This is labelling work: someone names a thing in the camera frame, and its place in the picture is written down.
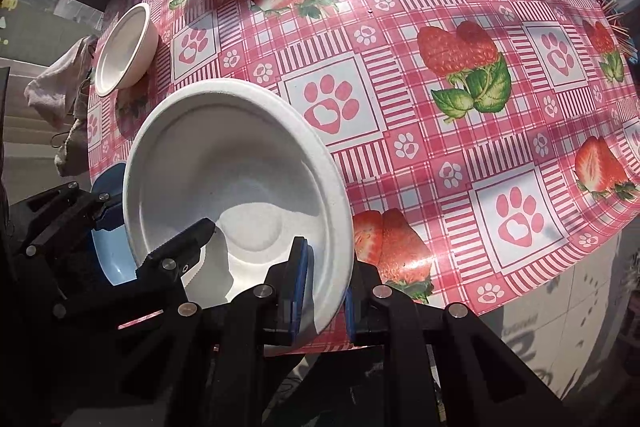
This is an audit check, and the blue square plate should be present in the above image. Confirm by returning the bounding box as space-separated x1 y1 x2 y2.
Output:
91 162 137 286

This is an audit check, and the white paper bowl large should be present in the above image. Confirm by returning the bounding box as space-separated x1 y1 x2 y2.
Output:
122 79 355 347

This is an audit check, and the white towel on rack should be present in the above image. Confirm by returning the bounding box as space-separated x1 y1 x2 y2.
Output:
24 35 98 176

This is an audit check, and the pink checked strawberry tablecloth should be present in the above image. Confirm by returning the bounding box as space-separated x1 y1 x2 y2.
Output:
88 0 639 313

